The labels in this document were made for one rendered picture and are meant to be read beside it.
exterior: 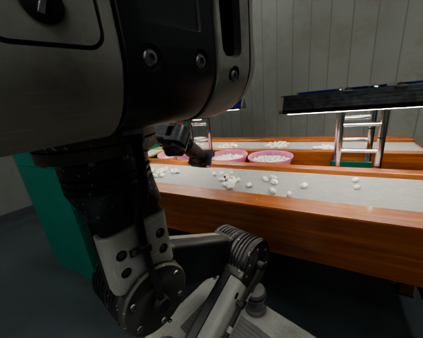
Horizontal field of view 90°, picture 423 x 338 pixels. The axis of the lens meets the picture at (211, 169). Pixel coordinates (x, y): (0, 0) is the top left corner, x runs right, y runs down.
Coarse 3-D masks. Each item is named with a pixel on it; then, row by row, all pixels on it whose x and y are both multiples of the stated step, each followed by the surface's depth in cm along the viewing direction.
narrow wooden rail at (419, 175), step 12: (240, 168) 118; (252, 168) 115; (264, 168) 112; (276, 168) 109; (288, 168) 106; (300, 168) 103; (312, 168) 101; (324, 168) 100; (336, 168) 98; (348, 168) 96; (360, 168) 95; (372, 168) 94
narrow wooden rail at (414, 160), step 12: (300, 156) 133; (312, 156) 130; (324, 156) 126; (348, 156) 121; (360, 156) 118; (372, 156) 116; (384, 156) 113; (396, 156) 111; (408, 156) 108; (420, 156) 106; (384, 168) 115; (396, 168) 112; (408, 168) 110; (420, 168) 108
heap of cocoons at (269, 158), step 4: (260, 156) 137; (268, 156) 135; (272, 156) 134; (276, 156) 136; (280, 156) 134; (284, 156) 133; (256, 160) 130; (260, 160) 132; (264, 160) 129; (268, 160) 130; (272, 160) 128; (276, 160) 127; (280, 160) 127
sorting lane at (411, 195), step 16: (176, 176) 118; (192, 176) 115; (208, 176) 113; (240, 176) 108; (256, 176) 106; (288, 176) 101; (304, 176) 99; (320, 176) 97; (336, 176) 96; (352, 176) 94; (256, 192) 88; (304, 192) 84; (320, 192) 83; (336, 192) 81; (352, 192) 80; (368, 192) 79; (384, 192) 78; (400, 192) 76; (416, 192) 75; (400, 208) 67; (416, 208) 66
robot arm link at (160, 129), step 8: (160, 128) 71; (168, 128) 71; (176, 128) 69; (184, 128) 70; (160, 136) 69; (168, 136) 68; (176, 136) 68; (184, 136) 69; (160, 144) 73; (168, 144) 71; (184, 144) 69
